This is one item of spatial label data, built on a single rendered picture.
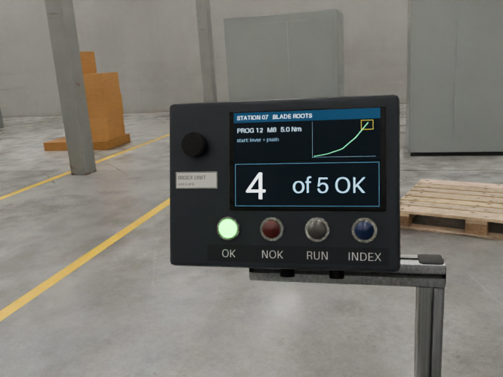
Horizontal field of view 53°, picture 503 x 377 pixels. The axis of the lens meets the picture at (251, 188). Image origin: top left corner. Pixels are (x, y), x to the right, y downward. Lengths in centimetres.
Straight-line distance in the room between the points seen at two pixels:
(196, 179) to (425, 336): 34
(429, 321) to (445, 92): 589
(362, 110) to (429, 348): 31
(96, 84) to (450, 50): 533
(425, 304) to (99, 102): 822
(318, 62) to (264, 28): 100
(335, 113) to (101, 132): 822
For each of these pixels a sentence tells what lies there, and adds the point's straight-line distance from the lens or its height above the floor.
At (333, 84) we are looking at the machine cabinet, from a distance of 805.
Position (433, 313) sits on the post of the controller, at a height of 99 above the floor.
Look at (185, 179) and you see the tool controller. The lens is 58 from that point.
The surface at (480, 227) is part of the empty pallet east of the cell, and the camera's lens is 382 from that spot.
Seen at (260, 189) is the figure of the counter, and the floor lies 116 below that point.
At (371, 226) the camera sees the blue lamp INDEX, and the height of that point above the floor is 112.
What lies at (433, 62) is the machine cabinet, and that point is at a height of 113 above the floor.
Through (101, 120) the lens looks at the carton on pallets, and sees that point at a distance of 868.
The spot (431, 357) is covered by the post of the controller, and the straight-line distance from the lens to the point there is 69.
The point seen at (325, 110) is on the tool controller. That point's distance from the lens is 55.
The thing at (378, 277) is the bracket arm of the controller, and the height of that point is 104.
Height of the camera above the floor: 130
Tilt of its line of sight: 14 degrees down
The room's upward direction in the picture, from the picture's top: 4 degrees counter-clockwise
